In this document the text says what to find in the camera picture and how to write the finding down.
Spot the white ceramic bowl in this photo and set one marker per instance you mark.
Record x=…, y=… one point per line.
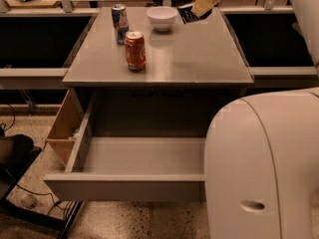
x=161, y=18

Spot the grey counter cabinet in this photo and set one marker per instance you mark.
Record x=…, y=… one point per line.
x=190, y=71

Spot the brown cardboard box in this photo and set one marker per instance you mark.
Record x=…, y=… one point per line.
x=67, y=121

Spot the grey open top drawer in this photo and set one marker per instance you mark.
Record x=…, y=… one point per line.
x=137, y=147

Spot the dark bag on floor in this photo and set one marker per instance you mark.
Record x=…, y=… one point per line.
x=14, y=153

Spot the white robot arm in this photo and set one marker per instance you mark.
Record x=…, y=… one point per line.
x=261, y=152

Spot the orange soda can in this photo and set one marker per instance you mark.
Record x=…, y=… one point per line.
x=135, y=50

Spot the blue silver drink can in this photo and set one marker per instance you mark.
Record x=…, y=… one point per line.
x=120, y=22

